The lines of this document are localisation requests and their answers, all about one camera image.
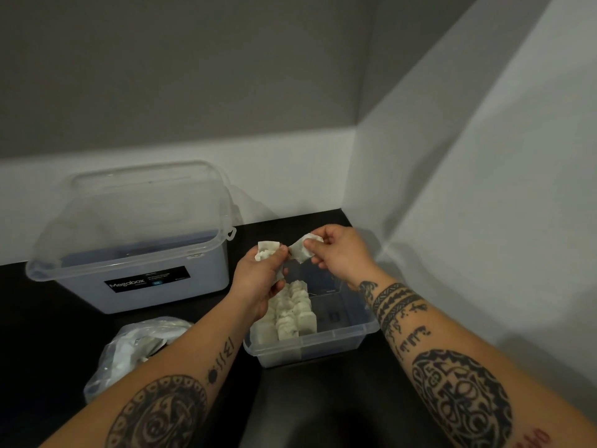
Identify person's left hand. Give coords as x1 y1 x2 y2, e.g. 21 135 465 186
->
227 243 291 324

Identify person's right hand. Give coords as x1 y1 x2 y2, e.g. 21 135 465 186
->
303 224 384 293

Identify rows of white tea bags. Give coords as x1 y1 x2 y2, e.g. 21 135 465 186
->
251 280 318 347

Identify small clear plastic bin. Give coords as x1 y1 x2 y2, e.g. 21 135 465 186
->
243 261 381 369

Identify clear plastic bag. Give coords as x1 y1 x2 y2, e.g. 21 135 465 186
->
83 315 195 404

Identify person's left forearm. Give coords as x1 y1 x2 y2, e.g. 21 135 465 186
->
39 298 257 448

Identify person's right forearm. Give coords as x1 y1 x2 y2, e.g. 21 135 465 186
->
359 273 597 448

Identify clear storage box lid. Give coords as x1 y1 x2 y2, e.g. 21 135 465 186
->
32 160 238 271

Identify large clear storage box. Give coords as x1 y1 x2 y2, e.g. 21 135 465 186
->
25 226 238 315

